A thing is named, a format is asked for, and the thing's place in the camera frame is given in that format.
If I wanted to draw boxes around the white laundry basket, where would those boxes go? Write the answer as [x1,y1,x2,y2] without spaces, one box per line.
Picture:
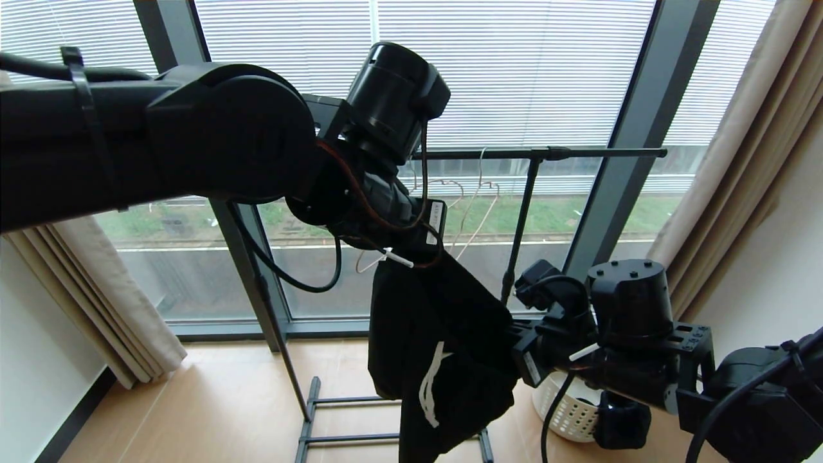
[532,373,605,444]

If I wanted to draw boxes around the black cable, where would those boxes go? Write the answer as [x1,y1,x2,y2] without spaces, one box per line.
[542,372,576,463]
[225,203,343,295]
[685,328,823,463]

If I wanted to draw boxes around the black clothes rack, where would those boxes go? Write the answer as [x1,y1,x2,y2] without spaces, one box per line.
[222,147,667,463]

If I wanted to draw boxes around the black garment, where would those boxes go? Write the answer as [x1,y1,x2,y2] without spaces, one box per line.
[595,391,651,449]

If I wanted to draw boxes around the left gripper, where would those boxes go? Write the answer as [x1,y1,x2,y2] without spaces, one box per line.
[341,168,449,256]

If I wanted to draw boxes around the pink clothes hanger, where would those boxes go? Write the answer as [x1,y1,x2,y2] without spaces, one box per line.
[448,147,501,258]
[356,151,465,275]

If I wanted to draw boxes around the beige curtain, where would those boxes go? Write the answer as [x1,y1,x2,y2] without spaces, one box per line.
[646,0,823,322]
[0,215,187,390]

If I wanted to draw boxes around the window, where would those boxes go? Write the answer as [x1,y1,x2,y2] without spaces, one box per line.
[0,0,782,341]

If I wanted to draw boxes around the black shorts with white cords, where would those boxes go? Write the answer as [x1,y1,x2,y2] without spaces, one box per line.
[368,250,521,463]

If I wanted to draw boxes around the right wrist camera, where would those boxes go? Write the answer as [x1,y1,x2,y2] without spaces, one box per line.
[514,259,589,317]

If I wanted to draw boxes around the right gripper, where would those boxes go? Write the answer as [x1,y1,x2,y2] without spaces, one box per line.
[512,315,602,388]

